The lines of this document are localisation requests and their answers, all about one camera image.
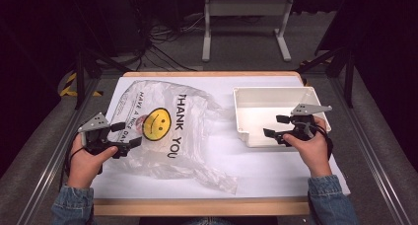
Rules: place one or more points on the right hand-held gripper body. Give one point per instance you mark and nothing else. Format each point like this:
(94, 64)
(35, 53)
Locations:
(304, 110)

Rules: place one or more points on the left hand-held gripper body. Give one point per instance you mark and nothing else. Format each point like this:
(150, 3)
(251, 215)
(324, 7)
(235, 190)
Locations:
(96, 123)

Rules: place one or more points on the white plastic bin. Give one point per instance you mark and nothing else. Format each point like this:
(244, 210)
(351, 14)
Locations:
(259, 116)

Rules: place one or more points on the clear printed plastic bag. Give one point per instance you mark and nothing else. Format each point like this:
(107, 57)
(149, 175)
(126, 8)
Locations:
(184, 142)

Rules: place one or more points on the person's left hand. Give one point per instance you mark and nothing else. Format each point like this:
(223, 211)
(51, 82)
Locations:
(83, 167)

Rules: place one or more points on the person's right hand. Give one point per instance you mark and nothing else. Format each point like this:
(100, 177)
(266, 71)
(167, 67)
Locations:
(313, 156)

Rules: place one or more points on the white paper sheet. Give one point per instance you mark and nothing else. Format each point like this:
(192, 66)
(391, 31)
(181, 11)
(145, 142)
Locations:
(263, 172)

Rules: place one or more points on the yellow black hazard tape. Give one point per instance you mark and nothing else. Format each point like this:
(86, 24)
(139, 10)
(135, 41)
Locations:
(65, 91)

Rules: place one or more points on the black metal stand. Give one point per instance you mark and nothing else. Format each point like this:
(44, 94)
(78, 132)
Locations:
(80, 77)
(349, 77)

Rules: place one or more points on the white metal stand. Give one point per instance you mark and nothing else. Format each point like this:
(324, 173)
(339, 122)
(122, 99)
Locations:
(244, 8)

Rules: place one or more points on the aluminium rail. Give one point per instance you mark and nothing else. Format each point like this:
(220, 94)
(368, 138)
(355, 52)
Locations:
(55, 156)
(371, 152)

